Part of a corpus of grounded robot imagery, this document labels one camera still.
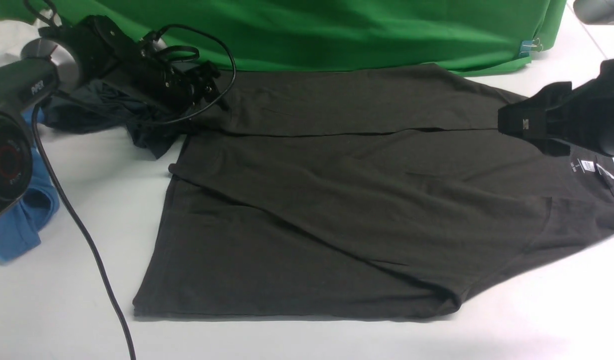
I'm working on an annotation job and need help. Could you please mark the gray long-sleeved shirt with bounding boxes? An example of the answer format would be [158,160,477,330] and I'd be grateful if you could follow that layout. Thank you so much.
[133,64,614,320]

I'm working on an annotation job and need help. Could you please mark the green backdrop cloth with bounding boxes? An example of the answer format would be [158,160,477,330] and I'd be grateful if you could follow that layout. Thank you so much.
[55,0,566,76]

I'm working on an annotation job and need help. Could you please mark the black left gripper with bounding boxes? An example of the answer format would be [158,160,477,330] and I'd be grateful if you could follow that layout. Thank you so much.
[132,45,230,112]

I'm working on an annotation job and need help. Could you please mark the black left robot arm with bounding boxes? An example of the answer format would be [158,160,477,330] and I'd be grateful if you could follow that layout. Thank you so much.
[0,14,229,215]

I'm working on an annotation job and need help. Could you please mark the blue binder clip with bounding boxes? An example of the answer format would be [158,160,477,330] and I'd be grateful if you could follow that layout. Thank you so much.
[518,38,544,59]

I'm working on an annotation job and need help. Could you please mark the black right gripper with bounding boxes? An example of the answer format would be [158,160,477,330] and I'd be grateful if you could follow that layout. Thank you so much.
[497,59,614,158]

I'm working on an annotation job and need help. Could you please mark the white crumpled garment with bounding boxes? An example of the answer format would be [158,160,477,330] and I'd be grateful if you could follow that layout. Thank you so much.
[0,20,38,67]

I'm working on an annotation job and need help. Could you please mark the blue garment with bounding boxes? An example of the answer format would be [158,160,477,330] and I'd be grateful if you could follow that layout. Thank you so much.
[0,107,60,264]

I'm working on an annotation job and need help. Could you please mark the dark teal crumpled garment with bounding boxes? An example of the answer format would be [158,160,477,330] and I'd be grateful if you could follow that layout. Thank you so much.
[42,80,197,159]

